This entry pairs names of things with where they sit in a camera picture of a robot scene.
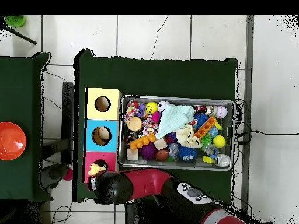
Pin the clear plastic bottle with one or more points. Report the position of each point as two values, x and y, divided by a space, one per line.
210 150

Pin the wooden box with three holes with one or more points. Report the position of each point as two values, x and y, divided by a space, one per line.
109 114

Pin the large orange bowl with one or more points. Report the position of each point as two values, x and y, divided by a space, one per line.
10 142

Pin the black and white soccer ball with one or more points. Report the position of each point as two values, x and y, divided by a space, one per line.
161 106

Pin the grey rounded object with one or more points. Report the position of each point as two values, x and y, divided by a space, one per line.
55 173

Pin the yellow smiley ball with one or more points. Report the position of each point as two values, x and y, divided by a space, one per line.
151 107

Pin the purple spiky ball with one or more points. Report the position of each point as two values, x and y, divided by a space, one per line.
147 151

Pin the green cup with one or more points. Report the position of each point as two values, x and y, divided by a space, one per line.
15 21

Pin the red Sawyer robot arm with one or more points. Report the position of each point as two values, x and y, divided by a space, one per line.
144 184

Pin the red ball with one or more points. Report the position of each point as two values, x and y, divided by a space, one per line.
68 175

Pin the mint green knitted cloth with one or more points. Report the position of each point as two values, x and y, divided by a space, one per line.
172 119

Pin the orange studded toy brick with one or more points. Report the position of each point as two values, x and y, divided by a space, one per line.
141 142

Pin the brown toy football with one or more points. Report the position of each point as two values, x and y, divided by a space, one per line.
161 155

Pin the black rod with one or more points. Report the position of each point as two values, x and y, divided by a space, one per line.
23 37

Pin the pale yellow plush duck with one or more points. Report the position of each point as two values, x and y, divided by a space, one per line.
94 169

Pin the cream cloth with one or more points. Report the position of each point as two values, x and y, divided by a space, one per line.
186 137

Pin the plain yellow ball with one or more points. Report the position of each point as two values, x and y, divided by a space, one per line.
219 141

